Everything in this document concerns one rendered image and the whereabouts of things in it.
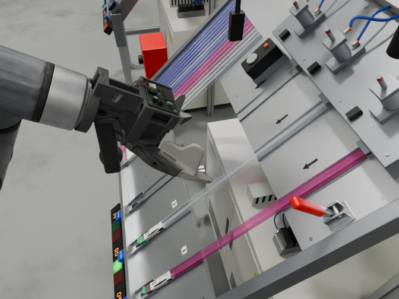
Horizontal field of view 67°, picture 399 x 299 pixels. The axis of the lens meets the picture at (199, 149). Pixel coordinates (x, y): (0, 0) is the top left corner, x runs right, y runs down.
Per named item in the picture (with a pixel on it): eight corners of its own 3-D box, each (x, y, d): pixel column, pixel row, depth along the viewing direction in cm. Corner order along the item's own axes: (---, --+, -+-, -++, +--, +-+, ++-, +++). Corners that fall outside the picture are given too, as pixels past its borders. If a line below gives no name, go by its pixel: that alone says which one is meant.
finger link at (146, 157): (177, 175, 42) (125, 137, 41) (171, 182, 42) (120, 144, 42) (188, 159, 46) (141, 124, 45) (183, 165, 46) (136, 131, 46)
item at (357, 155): (148, 294, 62) (143, 293, 61) (148, 287, 63) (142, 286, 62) (380, 148, 42) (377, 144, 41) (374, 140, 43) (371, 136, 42)
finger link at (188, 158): (225, 171, 41) (170, 130, 40) (202, 197, 44) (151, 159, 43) (230, 161, 43) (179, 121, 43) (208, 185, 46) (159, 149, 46)
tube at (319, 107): (142, 244, 69) (138, 244, 69) (142, 239, 70) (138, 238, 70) (338, 99, 49) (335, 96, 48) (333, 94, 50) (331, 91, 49)
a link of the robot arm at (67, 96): (34, 135, 37) (42, 95, 42) (73, 144, 39) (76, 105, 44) (51, 87, 33) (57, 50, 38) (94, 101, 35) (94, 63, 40)
